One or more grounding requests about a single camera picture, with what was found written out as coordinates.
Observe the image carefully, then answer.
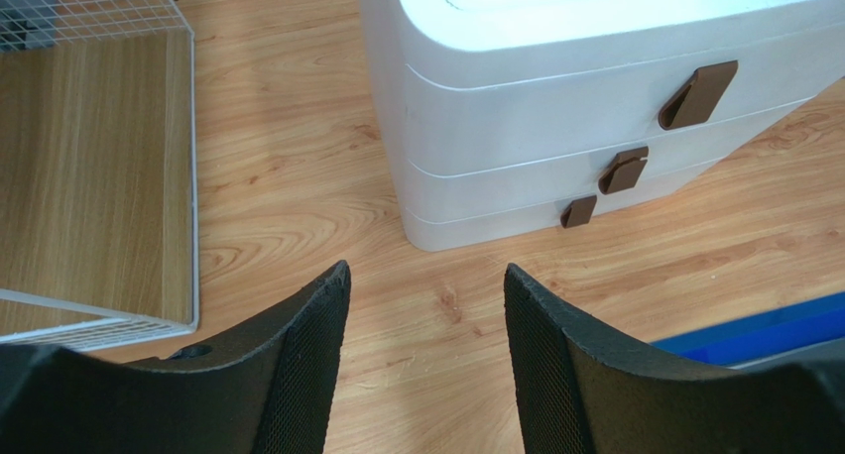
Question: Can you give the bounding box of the white three drawer organizer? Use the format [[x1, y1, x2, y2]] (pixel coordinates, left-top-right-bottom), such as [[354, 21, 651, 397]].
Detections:
[[358, 0, 844, 252]]

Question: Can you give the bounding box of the blue folder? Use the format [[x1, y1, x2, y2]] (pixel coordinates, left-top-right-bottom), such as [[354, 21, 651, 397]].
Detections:
[[653, 292, 844, 367]]

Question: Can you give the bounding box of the white wire shelf rack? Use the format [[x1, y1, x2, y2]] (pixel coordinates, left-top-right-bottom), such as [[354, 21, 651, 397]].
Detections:
[[1, 0, 199, 351]]

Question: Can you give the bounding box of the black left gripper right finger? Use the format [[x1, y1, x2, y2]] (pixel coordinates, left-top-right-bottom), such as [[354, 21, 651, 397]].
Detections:
[[504, 264, 844, 453]]

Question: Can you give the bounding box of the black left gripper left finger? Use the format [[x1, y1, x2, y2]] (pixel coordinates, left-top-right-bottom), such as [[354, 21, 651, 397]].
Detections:
[[1, 261, 351, 453]]

